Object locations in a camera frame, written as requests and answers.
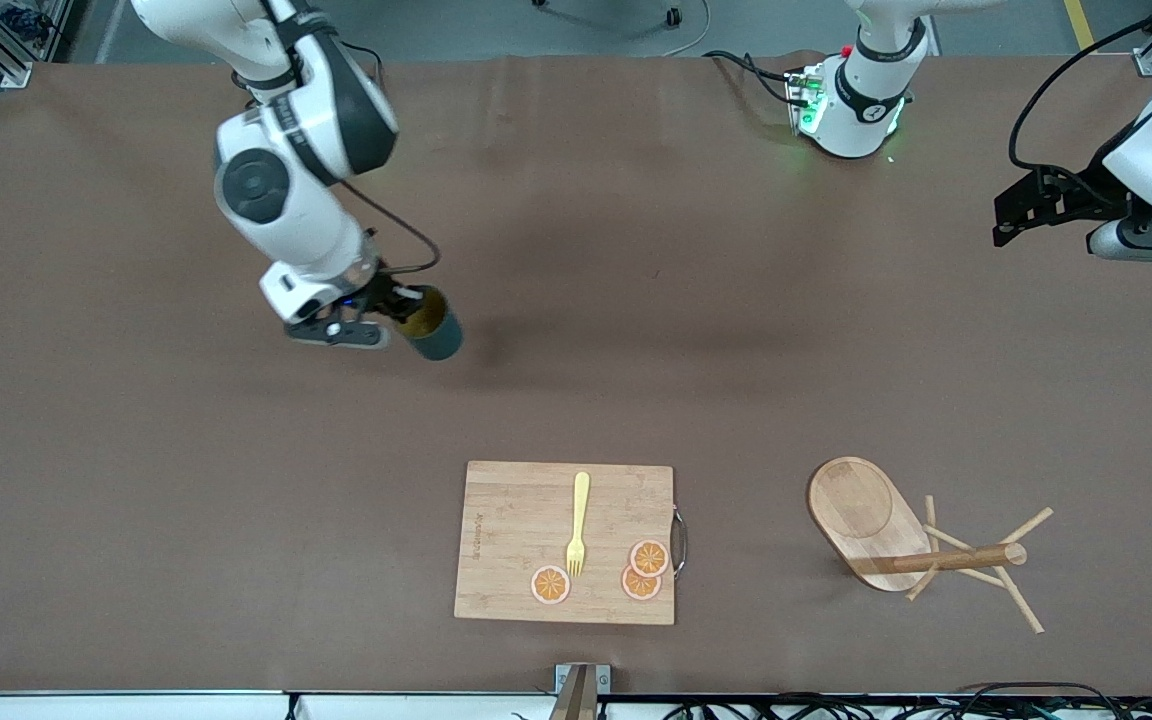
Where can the yellow plastic fork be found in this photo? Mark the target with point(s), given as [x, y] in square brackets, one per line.
[579, 510]

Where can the bamboo cutting board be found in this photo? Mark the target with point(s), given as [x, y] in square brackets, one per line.
[526, 540]

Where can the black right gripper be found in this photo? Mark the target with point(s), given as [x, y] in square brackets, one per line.
[382, 291]

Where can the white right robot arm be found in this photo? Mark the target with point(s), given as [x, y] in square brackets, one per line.
[296, 180]

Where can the dark teal ribbed cup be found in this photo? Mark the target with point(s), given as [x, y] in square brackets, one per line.
[441, 338]

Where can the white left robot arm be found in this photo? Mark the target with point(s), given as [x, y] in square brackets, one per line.
[851, 110]

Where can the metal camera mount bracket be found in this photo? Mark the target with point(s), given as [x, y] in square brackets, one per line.
[581, 685]

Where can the orange slice toy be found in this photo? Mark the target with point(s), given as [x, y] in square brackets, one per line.
[550, 585]
[650, 557]
[636, 587]

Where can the wooden mug tree rack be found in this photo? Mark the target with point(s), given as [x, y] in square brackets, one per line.
[861, 515]

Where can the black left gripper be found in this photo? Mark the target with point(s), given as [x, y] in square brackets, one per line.
[1073, 196]

